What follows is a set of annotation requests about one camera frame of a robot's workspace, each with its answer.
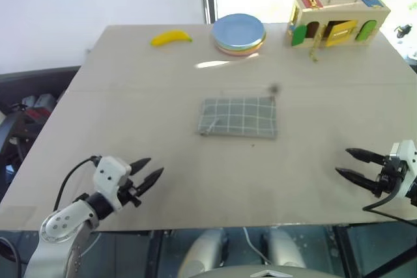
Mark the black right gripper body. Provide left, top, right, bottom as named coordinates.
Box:
left=374, top=154, right=409, bottom=199

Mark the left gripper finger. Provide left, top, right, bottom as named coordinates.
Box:
left=134, top=167, right=165, bottom=198
left=130, top=157, right=152, bottom=176

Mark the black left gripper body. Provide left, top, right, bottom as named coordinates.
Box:
left=116, top=175, right=143, bottom=209

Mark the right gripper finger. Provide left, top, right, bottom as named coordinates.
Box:
left=335, top=167, right=381, bottom=195
left=345, top=147, right=388, bottom=165

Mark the silver rounded robot leg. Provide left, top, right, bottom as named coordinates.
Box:
left=178, top=227, right=229, bottom=278
left=263, top=227, right=308, bottom=270

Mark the folded green checked cloth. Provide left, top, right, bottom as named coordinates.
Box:
left=195, top=96, right=279, bottom=140

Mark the red and grey clutter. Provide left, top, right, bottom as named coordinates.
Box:
left=12, top=93, right=59, bottom=129

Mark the grey robot torso top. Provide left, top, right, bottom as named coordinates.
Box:
left=200, top=264, right=341, bottom=278

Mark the small black device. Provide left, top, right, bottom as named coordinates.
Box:
left=394, top=23, right=414, bottom=40

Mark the yellow toy banana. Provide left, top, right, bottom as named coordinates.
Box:
left=150, top=29, right=194, bottom=49

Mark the wooden latch box toy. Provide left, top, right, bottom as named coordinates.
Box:
left=286, top=0, right=392, bottom=49

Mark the pink plate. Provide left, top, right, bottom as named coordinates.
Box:
left=215, top=38, right=265, bottom=57

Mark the yellow plate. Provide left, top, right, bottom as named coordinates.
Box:
left=214, top=32, right=267, bottom=53

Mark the green plate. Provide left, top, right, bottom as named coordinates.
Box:
left=213, top=29, right=266, bottom=50

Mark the blue plate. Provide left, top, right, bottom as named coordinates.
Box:
left=210, top=13, right=265, bottom=46

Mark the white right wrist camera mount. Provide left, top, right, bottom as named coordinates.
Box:
left=388, top=139, right=417, bottom=201

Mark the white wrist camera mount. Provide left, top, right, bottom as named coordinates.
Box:
left=92, top=156, right=133, bottom=210
left=388, top=139, right=417, bottom=201

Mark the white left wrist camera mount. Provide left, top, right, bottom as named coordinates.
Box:
left=92, top=156, right=133, bottom=210

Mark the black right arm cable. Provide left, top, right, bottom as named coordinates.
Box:
left=362, top=173, right=417, bottom=227

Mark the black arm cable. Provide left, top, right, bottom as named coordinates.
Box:
left=362, top=173, right=417, bottom=227
left=53, top=155, right=100, bottom=211

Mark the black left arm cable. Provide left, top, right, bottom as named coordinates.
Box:
left=53, top=155, right=100, bottom=211

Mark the yellow cord of latch box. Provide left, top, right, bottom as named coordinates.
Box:
left=307, top=35, right=321, bottom=63

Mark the thin white cable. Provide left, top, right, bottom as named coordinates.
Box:
left=242, top=226, right=273, bottom=266

